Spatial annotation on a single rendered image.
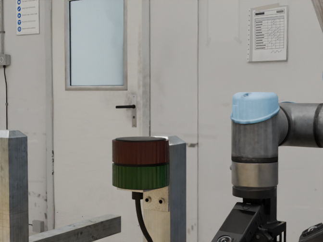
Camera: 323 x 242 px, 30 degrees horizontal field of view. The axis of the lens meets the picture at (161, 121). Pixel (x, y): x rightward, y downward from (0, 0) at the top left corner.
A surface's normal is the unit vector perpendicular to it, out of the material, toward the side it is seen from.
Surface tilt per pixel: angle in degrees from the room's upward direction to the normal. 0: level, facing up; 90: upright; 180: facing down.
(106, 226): 90
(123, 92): 90
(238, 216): 31
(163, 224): 90
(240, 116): 88
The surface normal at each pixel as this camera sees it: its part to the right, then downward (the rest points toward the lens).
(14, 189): 0.84, 0.03
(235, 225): -0.27, -0.84
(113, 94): -0.58, 0.04
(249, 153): -0.34, 0.06
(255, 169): -0.11, 0.05
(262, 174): 0.19, 0.05
